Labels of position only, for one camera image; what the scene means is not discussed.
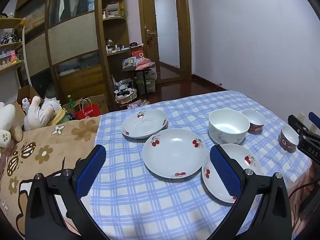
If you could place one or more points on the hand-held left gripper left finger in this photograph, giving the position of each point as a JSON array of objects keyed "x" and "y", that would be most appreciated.
[{"x": 91, "y": 172}]

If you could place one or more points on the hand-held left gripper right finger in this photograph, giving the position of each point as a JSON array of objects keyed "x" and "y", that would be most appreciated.
[{"x": 225, "y": 172}]

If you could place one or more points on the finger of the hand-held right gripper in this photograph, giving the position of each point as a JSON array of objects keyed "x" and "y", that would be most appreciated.
[
  {"x": 298, "y": 128},
  {"x": 315, "y": 118}
]

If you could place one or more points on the small red bowl with seal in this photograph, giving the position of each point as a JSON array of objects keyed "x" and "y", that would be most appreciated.
[{"x": 287, "y": 140}]

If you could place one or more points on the white cherry print plate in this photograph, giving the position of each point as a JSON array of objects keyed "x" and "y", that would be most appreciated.
[
  {"x": 142, "y": 125},
  {"x": 172, "y": 155},
  {"x": 237, "y": 152}
]

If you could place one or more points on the large white bowl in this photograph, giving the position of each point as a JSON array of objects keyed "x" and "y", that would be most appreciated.
[{"x": 225, "y": 135}]

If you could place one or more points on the small red patterned bowl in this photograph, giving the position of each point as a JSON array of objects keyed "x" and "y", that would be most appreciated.
[{"x": 253, "y": 117}]

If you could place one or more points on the brown floral blanket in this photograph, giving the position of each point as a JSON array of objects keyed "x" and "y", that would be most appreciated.
[{"x": 50, "y": 140}]

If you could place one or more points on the red paper bag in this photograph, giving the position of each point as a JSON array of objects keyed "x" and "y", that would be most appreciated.
[{"x": 87, "y": 113}]

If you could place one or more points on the yellow green plush toy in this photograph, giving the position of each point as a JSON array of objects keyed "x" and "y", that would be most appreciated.
[{"x": 61, "y": 117}]

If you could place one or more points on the blue plaid cloth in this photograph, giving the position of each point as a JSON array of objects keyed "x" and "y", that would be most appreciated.
[{"x": 150, "y": 200}]

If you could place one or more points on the open cardboard box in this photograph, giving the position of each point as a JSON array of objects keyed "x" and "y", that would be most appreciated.
[
  {"x": 101, "y": 103},
  {"x": 25, "y": 92}
]

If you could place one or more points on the green bottle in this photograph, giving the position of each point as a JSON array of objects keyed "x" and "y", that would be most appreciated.
[{"x": 71, "y": 102}]

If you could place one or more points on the pink white plush doll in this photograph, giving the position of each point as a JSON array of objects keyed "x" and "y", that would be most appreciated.
[{"x": 37, "y": 117}]

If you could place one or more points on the scattered packets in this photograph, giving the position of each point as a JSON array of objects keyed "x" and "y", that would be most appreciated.
[{"x": 136, "y": 104}]

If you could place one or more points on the wicker basket with clothes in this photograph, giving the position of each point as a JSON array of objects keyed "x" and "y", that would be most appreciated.
[{"x": 125, "y": 97}]

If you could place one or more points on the white plush toy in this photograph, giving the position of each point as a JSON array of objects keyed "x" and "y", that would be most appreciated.
[{"x": 7, "y": 120}]

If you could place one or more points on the clear plastic storage box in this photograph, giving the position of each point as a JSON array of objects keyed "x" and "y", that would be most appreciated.
[{"x": 151, "y": 85}]

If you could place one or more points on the black side table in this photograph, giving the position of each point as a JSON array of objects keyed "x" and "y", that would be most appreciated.
[{"x": 145, "y": 80}]

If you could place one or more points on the wooden corner shelf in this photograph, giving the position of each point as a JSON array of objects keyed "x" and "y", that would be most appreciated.
[{"x": 115, "y": 62}]

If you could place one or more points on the pile of small boxes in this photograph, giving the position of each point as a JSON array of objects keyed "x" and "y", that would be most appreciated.
[{"x": 128, "y": 62}]

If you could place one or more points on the pink folded cloth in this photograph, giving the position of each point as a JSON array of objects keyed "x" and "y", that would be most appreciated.
[{"x": 145, "y": 65}]

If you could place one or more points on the red box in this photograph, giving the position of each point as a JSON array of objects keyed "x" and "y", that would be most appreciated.
[{"x": 137, "y": 53}]

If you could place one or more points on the wooden wardrobe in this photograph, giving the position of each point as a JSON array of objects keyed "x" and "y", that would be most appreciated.
[{"x": 72, "y": 37}]

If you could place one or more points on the pink toy figure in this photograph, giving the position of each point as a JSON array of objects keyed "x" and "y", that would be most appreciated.
[{"x": 13, "y": 56}]

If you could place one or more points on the red hanging ornament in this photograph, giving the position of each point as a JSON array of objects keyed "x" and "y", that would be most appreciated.
[{"x": 150, "y": 42}]

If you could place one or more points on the wooden door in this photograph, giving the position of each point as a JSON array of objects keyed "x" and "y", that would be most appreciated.
[{"x": 183, "y": 30}]

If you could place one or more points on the row of small figurines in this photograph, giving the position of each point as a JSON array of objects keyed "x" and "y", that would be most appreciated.
[{"x": 10, "y": 38}]

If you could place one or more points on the beige wall socket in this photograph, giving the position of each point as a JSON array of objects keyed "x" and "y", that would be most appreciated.
[{"x": 301, "y": 117}]

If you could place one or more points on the wooden wall shelf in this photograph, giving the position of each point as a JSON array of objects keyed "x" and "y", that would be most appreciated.
[{"x": 10, "y": 45}]

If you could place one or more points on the picture frame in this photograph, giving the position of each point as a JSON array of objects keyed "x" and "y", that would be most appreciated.
[{"x": 113, "y": 9}]

